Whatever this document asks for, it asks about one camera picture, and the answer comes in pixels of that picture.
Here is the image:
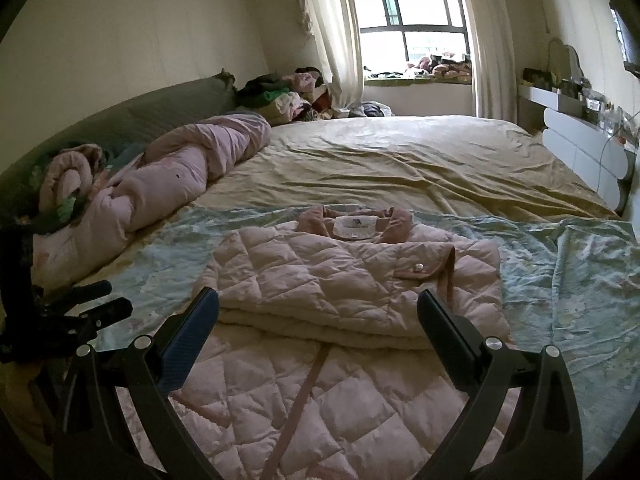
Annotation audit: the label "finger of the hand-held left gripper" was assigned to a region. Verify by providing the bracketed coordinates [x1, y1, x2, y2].
[46, 280, 113, 312]
[64, 297, 133, 347]

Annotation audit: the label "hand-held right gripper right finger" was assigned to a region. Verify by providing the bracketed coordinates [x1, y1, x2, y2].
[416, 288, 586, 480]

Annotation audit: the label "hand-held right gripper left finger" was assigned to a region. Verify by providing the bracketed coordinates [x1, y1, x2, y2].
[52, 286, 221, 480]

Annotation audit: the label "pink quilted coat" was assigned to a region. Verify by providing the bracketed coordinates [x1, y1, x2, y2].
[120, 205, 512, 480]

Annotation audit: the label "dark clothes beside bed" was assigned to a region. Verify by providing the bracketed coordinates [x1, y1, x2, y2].
[345, 102, 396, 120]

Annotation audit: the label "pile of mixed clothes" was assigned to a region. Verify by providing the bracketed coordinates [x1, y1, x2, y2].
[235, 66, 333, 126]

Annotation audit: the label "clothes heap on windowsill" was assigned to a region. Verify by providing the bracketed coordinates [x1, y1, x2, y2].
[365, 51, 473, 81]

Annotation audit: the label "green cartoon printed blanket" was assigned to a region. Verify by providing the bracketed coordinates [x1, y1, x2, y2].
[95, 205, 640, 480]

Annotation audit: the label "rolled pink duvet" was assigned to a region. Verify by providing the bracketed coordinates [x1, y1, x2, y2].
[30, 112, 273, 291]

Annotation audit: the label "bed with yellow sheet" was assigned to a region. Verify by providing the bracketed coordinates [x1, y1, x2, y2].
[0, 115, 640, 480]

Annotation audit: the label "green padded headboard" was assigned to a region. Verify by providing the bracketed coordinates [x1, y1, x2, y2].
[0, 71, 238, 181]

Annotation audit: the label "white vanity desk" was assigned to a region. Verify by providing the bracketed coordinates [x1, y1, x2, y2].
[517, 82, 635, 211]

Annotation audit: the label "clutter on vanity desk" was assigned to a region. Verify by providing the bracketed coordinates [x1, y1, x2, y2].
[522, 67, 640, 146]

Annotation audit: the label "cloud shaped mirror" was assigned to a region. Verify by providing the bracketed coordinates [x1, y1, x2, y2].
[545, 37, 583, 86]

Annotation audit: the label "white lace curtain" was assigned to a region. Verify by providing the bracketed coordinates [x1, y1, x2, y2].
[297, 0, 366, 111]
[452, 0, 523, 126]

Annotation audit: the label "dark framed window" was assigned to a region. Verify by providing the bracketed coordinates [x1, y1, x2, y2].
[347, 0, 473, 81]

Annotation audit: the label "black wall television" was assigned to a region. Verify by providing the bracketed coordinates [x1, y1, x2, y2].
[609, 2, 640, 73]

